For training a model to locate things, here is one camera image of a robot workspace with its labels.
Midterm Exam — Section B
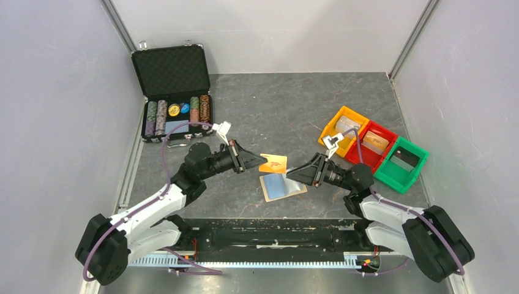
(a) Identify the blue dealer button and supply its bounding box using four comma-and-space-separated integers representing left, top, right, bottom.
180, 103, 190, 114

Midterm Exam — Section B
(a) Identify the brown orange chip stack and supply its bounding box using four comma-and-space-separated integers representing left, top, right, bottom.
200, 95, 210, 123

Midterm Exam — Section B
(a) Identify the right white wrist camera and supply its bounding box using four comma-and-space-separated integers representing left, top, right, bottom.
322, 132, 344, 159

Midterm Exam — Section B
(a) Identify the black poker chip case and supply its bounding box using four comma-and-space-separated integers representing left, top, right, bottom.
130, 43, 214, 143

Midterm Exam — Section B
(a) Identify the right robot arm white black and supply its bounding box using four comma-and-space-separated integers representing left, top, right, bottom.
286, 153, 476, 282

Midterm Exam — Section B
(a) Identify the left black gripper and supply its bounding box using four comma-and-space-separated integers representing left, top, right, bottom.
200, 138, 267, 180

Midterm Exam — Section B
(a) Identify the right aluminium frame post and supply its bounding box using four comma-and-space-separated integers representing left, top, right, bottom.
387, 0, 441, 83

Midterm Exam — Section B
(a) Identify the green orange chip stack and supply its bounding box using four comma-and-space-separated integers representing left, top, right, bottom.
190, 96, 200, 127

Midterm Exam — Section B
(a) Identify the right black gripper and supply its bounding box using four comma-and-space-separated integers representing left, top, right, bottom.
286, 153, 354, 192

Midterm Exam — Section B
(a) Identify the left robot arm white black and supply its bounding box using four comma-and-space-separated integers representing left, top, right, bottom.
75, 139, 267, 285

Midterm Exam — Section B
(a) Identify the card deck in yellow bin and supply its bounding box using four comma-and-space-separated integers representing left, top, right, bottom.
334, 116, 360, 139

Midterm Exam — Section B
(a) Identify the yellow dealer button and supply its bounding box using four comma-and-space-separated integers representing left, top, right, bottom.
168, 104, 181, 117

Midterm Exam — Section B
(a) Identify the white slotted cable duct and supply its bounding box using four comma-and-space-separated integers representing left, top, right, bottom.
129, 253, 361, 270

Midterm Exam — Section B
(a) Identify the blue playing card deck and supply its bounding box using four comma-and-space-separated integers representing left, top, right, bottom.
165, 120, 189, 134

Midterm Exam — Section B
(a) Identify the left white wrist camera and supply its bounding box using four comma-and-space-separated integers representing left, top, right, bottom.
211, 121, 231, 145

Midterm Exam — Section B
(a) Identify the green purple chip stack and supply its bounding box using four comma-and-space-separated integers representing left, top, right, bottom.
144, 101, 158, 137

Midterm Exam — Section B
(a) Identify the left aluminium frame post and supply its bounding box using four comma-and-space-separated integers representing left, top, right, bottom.
100, 0, 136, 53

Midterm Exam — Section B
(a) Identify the red plastic bin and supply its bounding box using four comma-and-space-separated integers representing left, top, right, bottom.
345, 121, 399, 173

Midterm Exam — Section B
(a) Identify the green plastic bin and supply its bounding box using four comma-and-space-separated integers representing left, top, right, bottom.
374, 137, 429, 194

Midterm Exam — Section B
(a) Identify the card deck in green bin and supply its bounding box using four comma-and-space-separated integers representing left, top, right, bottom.
390, 147, 420, 172

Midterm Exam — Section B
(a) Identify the beige leather card holder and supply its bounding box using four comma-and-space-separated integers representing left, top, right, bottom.
259, 173, 307, 202

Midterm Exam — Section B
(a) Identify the yellow plastic bin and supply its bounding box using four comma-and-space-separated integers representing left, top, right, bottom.
318, 106, 370, 157

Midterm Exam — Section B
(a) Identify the aluminium frame post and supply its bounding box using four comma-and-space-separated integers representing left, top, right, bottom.
387, 0, 441, 83
100, 0, 136, 53

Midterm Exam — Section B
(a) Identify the card deck in red bin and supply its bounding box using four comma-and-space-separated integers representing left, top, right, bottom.
362, 131, 389, 155

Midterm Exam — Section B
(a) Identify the grey purple chip stack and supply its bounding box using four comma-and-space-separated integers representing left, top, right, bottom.
155, 100, 167, 135

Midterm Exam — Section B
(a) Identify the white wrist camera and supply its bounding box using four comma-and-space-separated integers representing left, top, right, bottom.
211, 121, 231, 145
322, 132, 344, 159

